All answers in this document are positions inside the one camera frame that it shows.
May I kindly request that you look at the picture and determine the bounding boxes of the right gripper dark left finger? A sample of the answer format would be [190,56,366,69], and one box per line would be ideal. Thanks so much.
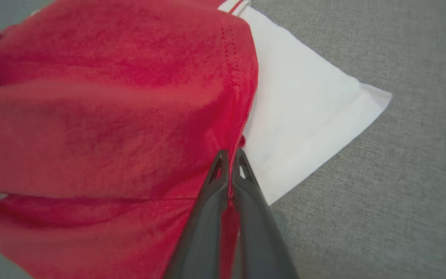
[163,149,231,279]

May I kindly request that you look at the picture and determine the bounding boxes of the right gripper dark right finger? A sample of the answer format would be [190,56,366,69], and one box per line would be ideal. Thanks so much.
[231,148,299,279]

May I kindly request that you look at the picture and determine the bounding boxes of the red jersey with white sleeves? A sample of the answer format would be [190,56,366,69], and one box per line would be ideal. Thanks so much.
[0,0,393,279]

